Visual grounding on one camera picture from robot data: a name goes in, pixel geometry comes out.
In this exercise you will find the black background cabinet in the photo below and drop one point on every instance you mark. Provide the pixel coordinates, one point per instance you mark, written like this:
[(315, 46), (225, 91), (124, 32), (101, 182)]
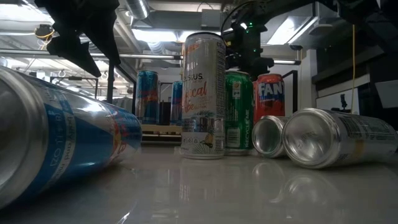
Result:
[(164, 113)]

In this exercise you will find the orange Fanta can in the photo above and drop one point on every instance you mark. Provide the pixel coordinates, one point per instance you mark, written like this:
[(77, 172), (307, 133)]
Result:
[(269, 99)]

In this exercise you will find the small black stand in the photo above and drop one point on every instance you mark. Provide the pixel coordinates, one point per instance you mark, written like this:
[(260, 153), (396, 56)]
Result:
[(343, 101)]

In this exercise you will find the blue silver Red Bull can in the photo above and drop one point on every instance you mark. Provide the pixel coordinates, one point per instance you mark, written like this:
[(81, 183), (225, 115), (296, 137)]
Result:
[(146, 99), (77, 133), (176, 102)]

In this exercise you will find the black metal frame post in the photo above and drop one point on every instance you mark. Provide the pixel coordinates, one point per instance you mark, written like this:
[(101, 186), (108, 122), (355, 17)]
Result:
[(295, 90), (109, 90)]

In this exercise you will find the long ceiling light bar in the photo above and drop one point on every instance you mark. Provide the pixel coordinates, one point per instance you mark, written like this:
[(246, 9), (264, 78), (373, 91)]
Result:
[(286, 62), (149, 56)]

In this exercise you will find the narrow silver ventilation duct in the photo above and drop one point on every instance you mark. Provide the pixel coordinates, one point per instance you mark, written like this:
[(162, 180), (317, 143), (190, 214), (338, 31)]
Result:
[(138, 7)]

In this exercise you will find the grey ceiling box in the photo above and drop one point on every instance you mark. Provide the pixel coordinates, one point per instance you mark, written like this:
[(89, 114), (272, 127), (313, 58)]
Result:
[(210, 18)]

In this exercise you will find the white Celsius can yellow band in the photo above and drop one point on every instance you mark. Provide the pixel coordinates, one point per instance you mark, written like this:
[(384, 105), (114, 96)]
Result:
[(314, 138)]

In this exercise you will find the white Celsius tropical print can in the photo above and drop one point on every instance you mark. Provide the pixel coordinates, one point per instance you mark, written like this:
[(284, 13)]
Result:
[(269, 137), (203, 93)]

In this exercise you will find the fluorescent ceiling light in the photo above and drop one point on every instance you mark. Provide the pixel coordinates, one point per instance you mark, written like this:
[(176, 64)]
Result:
[(155, 35)]

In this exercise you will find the green soda can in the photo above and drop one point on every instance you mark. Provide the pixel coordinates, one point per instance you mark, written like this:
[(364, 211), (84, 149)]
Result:
[(238, 115)]

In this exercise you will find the thin black background frame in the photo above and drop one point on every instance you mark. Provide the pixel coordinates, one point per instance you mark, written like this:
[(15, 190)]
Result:
[(74, 78)]

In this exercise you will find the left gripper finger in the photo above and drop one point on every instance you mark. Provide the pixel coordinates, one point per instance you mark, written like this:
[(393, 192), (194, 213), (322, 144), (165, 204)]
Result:
[(105, 35), (71, 51)]

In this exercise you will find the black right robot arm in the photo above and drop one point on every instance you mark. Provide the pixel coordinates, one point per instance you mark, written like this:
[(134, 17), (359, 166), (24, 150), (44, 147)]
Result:
[(280, 9)]

